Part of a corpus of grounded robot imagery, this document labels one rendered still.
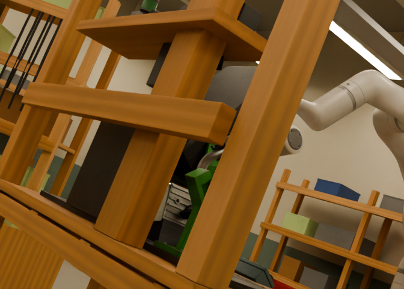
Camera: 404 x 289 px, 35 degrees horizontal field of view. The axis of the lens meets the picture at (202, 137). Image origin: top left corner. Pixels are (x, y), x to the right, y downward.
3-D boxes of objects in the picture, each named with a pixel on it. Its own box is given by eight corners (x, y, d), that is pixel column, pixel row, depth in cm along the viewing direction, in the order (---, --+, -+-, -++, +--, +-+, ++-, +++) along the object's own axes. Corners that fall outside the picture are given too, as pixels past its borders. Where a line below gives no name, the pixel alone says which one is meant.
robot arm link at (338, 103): (338, 63, 189) (256, 113, 179) (359, 112, 192) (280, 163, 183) (321, 65, 197) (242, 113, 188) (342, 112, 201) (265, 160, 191)
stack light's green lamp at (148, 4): (148, 16, 224) (153, 5, 224) (155, 15, 220) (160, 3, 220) (136, 9, 221) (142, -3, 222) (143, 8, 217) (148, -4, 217)
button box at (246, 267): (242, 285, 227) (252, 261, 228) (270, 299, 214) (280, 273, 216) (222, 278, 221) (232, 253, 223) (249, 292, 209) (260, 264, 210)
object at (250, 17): (223, 36, 199) (232, 16, 199) (254, 35, 186) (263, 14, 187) (206, 26, 195) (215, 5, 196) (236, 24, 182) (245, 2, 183)
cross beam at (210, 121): (32, 107, 256) (41, 86, 257) (223, 146, 149) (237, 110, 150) (20, 101, 253) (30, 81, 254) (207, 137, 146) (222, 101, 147)
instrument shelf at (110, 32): (128, 59, 255) (132, 50, 256) (277, 62, 181) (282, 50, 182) (74, 29, 241) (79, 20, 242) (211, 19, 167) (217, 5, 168)
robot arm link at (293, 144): (246, 136, 188) (260, 163, 190) (279, 130, 178) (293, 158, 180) (263, 123, 193) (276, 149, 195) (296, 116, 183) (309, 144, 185)
